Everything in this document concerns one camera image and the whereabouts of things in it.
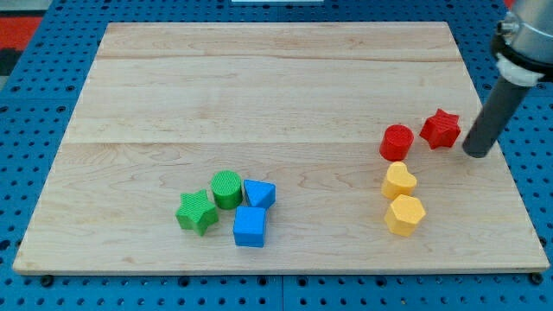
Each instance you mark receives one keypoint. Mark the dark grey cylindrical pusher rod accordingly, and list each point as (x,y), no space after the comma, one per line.
(500,106)

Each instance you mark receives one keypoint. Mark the red star block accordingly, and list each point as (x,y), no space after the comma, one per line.
(441,130)

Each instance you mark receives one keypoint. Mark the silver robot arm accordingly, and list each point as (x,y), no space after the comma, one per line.
(522,48)

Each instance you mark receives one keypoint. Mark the green star block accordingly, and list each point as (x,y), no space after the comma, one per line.
(196,212)

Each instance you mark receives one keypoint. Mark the red cylinder block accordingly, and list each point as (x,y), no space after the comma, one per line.
(396,143)

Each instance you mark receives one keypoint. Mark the yellow heart block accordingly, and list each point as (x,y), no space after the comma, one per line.
(398,180)

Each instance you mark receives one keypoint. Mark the yellow hexagon block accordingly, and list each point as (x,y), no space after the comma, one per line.
(404,215)

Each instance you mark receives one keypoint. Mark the blue triangle block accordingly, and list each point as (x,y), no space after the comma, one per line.
(260,193)

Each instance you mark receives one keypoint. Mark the blue cube block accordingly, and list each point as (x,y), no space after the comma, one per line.
(249,226)

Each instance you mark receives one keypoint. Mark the green cylinder block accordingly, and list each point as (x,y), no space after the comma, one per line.
(226,186)

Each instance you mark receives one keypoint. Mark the light wooden board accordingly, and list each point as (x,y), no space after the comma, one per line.
(304,106)

